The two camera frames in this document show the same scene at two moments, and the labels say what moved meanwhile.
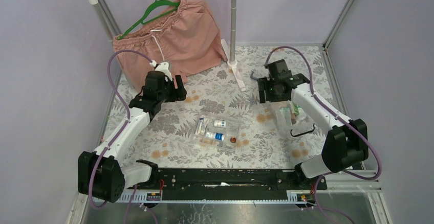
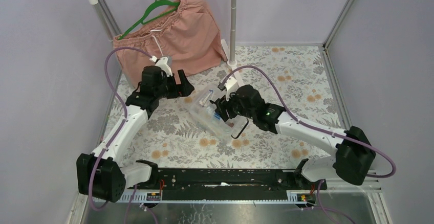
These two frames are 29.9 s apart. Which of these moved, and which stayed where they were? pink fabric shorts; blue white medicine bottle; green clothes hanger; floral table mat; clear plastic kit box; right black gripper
Moved: right black gripper; clear plastic kit box; blue white medicine bottle
Stayed: pink fabric shorts; green clothes hanger; floral table mat
